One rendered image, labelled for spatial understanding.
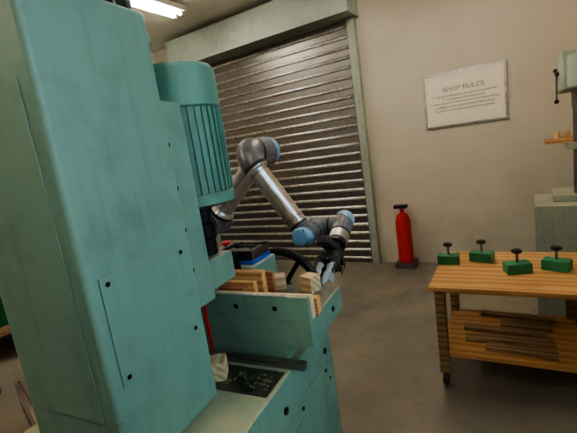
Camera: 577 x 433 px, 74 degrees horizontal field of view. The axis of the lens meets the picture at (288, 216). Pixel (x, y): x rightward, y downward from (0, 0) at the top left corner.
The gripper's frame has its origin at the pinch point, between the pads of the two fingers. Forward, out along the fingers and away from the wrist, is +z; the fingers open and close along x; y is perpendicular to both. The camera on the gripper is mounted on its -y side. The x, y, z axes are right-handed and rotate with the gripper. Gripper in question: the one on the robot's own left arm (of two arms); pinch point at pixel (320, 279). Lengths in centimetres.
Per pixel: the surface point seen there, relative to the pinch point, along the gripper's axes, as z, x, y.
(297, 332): 36.6, -13.9, -25.0
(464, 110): -252, -34, 73
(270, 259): 9.7, 6.6, -19.9
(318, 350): 31.2, -11.7, -9.4
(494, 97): -254, -56, 68
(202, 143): 17, 1, -63
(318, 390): 38.2, -11.6, -3.2
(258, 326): 36.4, -4.5, -26.2
